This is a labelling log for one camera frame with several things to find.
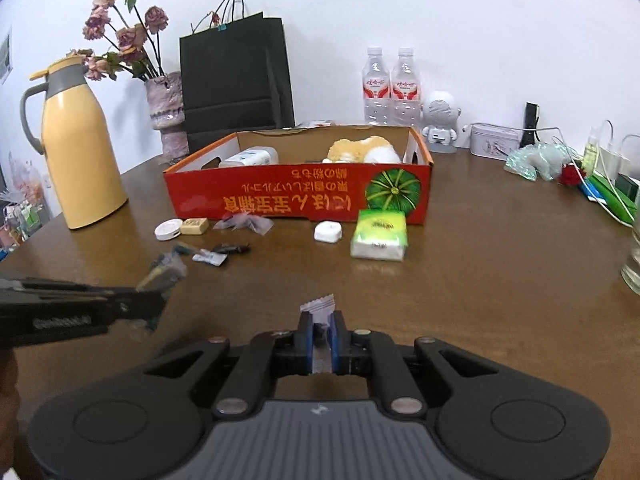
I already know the left standing water bottle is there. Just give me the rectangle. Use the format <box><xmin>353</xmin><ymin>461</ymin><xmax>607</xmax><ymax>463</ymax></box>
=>
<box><xmin>362</xmin><ymin>47</ymin><xmax>390</xmax><ymax>126</ymax></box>

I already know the white square earbud case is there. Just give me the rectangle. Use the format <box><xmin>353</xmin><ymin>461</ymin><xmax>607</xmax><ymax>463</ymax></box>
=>
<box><xmin>314</xmin><ymin>221</ymin><xmax>343</xmax><ymax>244</ymax></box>

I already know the white wet wipes canister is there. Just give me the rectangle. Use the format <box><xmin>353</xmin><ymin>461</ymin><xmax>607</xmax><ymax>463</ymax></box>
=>
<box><xmin>219</xmin><ymin>146</ymin><xmax>279</xmax><ymax>168</ymax></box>

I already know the small beige box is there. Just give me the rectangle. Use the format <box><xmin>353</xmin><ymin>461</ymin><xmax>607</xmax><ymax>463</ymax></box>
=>
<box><xmin>180</xmin><ymin>218</ymin><xmax>209</xmax><ymax>236</ymax></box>

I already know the white astronaut speaker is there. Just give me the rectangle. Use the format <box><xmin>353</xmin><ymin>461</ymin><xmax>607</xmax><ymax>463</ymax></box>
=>
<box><xmin>422</xmin><ymin>91</ymin><xmax>461</xmax><ymax>154</ymax></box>

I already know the standing water bottle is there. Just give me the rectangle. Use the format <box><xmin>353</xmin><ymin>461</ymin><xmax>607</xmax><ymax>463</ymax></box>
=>
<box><xmin>362</xmin><ymin>47</ymin><xmax>390</xmax><ymax>126</ymax></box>
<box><xmin>390</xmin><ymin>48</ymin><xmax>421</xmax><ymax>127</ymax></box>

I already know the white yellow plush toy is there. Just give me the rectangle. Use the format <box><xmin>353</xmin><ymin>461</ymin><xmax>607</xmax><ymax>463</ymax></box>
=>
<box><xmin>322</xmin><ymin>136</ymin><xmax>401</xmax><ymax>164</ymax></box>

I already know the dried pink rose bouquet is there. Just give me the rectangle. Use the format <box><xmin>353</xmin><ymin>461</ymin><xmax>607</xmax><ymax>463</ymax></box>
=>
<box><xmin>70</xmin><ymin>0</ymin><xmax>169</xmax><ymax>81</ymax></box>

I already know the red orange cardboard box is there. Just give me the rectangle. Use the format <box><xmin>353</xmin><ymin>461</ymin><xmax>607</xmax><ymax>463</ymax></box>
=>
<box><xmin>164</xmin><ymin>126</ymin><xmax>434</xmax><ymax>224</ymax></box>

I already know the red small object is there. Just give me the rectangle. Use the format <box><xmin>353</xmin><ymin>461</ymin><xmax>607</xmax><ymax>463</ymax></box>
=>
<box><xmin>558</xmin><ymin>164</ymin><xmax>585</xmax><ymax>188</ymax></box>

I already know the iridescent cellophane wrap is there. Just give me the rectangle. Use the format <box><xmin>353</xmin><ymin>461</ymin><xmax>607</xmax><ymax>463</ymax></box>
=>
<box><xmin>503</xmin><ymin>143</ymin><xmax>573</xmax><ymax>182</ymax></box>

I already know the green tissue pack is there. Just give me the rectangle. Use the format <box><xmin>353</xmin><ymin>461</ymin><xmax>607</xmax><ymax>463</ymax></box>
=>
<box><xmin>350</xmin><ymin>209</ymin><xmax>408</xmax><ymax>261</ymax></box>

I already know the round white case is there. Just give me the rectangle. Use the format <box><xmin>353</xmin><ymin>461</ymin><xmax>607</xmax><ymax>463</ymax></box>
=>
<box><xmin>154</xmin><ymin>218</ymin><xmax>183</xmax><ymax>242</ymax></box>

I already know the glass jar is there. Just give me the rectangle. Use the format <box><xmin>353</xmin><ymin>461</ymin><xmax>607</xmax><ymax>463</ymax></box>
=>
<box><xmin>620</xmin><ymin>211</ymin><xmax>640</xmax><ymax>295</ymax></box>

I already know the green flat pack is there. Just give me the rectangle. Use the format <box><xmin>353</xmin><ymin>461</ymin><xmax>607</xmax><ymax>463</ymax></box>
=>
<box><xmin>586</xmin><ymin>174</ymin><xmax>637</xmax><ymax>224</ymax></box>

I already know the lying water bottle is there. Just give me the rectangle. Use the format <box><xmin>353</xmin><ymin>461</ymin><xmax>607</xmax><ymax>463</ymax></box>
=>
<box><xmin>296</xmin><ymin>120</ymin><xmax>336</xmax><ymax>129</ymax></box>

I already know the white oval tin box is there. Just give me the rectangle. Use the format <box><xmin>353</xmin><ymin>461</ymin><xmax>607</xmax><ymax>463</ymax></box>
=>
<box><xmin>468</xmin><ymin>122</ymin><xmax>522</xmax><ymax>162</ymax></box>

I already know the pink textured vase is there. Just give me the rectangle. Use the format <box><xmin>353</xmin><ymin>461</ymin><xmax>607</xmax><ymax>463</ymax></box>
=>
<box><xmin>144</xmin><ymin>72</ymin><xmax>189</xmax><ymax>160</ymax></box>

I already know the person's left hand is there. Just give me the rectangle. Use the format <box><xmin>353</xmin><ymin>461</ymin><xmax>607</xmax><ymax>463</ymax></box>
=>
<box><xmin>0</xmin><ymin>350</ymin><xmax>21</xmax><ymax>476</ymax></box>

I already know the small white packet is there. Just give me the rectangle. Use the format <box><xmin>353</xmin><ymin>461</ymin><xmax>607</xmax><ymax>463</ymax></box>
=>
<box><xmin>192</xmin><ymin>250</ymin><xmax>227</xmax><ymax>266</ymax></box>

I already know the white charger block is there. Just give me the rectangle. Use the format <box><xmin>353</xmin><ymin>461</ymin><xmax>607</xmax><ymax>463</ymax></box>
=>
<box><xmin>594</xmin><ymin>148</ymin><xmax>630</xmax><ymax>181</ymax></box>

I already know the yellow thermos jug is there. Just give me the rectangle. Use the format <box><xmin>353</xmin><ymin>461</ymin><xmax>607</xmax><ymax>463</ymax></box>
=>
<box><xmin>20</xmin><ymin>55</ymin><xmax>127</xmax><ymax>230</ymax></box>

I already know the right standing water bottle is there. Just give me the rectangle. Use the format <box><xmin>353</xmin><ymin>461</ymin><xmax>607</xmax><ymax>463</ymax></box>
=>
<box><xmin>390</xmin><ymin>48</ymin><xmax>421</xmax><ymax>127</ymax></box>

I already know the black hair clip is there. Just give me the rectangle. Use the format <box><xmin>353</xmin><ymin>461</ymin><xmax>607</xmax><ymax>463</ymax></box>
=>
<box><xmin>212</xmin><ymin>244</ymin><xmax>250</xmax><ymax>255</ymax></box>

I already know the clear plastic wrapper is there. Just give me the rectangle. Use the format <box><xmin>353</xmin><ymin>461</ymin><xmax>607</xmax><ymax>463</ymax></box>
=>
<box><xmin>213</xmin><ymin>212</ymin><xmax>273</xmax><ymax>236</ymax></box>

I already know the black paper shopping bag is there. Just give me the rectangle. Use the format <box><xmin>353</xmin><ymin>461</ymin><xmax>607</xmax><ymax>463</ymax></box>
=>
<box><xmin>180</xmin><ymin>0</ymin><xmax>295</xmax><ymax>153</ymax></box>

